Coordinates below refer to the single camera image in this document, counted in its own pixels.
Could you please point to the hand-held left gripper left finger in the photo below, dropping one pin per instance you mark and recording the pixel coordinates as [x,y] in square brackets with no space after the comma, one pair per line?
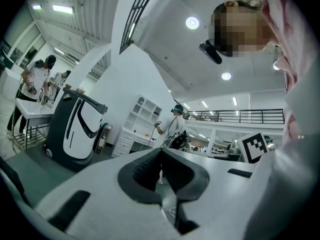
[100,196]

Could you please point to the black metal railing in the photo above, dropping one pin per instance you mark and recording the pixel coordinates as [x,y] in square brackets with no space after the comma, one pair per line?
[125,34]
[237,116]

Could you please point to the black head-worn camera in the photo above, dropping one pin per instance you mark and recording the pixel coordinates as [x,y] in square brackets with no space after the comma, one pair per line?
[211,52]

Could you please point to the white display cabinet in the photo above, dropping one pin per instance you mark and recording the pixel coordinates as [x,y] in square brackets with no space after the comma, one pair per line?
[130,134]

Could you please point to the pink shirt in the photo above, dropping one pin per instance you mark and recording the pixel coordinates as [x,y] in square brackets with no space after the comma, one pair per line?
[292,34]

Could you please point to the rectangular ceiling light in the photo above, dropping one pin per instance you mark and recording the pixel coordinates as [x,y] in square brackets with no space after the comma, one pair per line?
[63,9]
[36,7]

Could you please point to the long strip light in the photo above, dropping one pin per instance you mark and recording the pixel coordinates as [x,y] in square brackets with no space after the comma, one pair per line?
[132,28]

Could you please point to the grey floor box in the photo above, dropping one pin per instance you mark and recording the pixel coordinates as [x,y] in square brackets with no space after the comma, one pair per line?
[103,139]

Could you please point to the black backpack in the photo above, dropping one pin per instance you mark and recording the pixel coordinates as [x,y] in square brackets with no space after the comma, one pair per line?
[180,140]

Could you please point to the white sink stand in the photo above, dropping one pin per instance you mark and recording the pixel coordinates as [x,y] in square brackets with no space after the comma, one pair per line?
[32,109]

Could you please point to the round ceiling lamp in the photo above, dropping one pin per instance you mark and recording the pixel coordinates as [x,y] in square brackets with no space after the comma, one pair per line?
[226,76]
[275,65]
[192,23]

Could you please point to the black white service robot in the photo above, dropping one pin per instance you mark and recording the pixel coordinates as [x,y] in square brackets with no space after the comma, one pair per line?
[60,134]

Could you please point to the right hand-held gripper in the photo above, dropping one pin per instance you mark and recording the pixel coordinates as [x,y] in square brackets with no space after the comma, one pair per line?
[255,147]

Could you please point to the person's head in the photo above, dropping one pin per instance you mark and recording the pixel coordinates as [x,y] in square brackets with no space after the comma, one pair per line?
[240,29]

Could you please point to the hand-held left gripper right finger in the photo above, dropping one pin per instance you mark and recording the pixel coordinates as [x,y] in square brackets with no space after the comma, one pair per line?
[225,191]

